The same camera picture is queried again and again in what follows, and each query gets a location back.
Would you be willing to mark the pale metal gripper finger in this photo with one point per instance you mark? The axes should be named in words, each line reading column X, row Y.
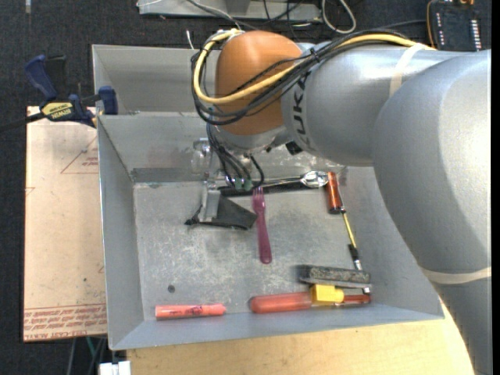
column 214, row 205
column 204, row 203

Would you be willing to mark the black cloth piece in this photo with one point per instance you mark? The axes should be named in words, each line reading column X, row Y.
column 234, row 214

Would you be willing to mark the clear glass thing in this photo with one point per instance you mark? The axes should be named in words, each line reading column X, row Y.
column 200, row 156

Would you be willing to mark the purple plastic fork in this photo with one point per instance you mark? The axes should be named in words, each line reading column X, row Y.
column 262, row 229

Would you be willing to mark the grey metal bin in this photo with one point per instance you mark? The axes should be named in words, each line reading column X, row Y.
column 187, row 256

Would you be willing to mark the metal spoon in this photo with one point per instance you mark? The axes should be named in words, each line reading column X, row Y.
column 314, row 179

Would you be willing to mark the dark grey flat block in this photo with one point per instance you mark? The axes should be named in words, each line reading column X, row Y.
column 332, row 275

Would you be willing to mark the yellow plastic block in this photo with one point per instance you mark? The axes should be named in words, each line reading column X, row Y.
column 326, row 293

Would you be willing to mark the brown cardboard board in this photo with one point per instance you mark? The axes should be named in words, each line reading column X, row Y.
column 62, row 225

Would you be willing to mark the black cylinder on white bracket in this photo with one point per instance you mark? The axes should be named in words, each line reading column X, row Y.
column 293, row 148

